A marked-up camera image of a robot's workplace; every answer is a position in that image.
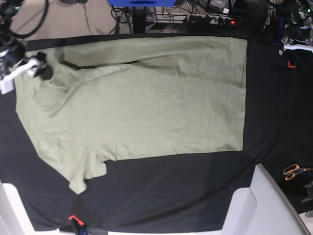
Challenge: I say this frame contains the black table cloth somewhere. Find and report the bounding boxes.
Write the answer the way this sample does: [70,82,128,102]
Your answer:
[0,41,313,233]

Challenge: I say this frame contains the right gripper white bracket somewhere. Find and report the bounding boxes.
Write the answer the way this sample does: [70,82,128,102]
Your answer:
[0,45,53,94]

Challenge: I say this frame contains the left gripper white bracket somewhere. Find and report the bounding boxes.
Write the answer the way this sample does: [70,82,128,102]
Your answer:
[278,28,313,56]

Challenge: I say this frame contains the white chair armrest right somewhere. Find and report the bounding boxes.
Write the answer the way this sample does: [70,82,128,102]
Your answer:
[221,164,310,235]

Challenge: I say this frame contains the white chair armrest left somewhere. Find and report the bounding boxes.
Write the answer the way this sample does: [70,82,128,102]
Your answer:
[0,182,35,235]

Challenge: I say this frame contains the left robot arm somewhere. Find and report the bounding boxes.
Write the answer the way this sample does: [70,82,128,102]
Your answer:
[279,0,313,55]

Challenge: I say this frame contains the white chair armrest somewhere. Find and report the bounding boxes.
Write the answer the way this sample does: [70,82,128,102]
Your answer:
[221,164,310,235]
[0,182,35,235]

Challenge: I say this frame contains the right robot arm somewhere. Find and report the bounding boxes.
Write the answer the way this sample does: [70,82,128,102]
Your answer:
[0,0,53,94]

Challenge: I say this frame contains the blue plastic box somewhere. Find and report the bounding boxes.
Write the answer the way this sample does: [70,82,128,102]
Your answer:
[109,0,176,7]

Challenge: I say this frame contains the red black clamp front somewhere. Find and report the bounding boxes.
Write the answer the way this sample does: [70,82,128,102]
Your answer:
[68,215,89,235]

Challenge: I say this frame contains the light green T-shirt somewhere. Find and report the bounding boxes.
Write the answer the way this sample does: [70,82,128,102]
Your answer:
[14,36,248,194]

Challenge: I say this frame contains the red black clamp right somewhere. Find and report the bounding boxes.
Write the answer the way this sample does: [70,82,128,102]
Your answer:
[287,53,298,69]

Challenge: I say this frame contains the red black clamp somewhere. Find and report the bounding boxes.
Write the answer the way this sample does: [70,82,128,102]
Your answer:
[287,53,298,69]
[68,215,89,235]

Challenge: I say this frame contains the orange handled scissors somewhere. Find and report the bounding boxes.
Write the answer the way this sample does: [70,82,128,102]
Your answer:
[283,164,313,181]

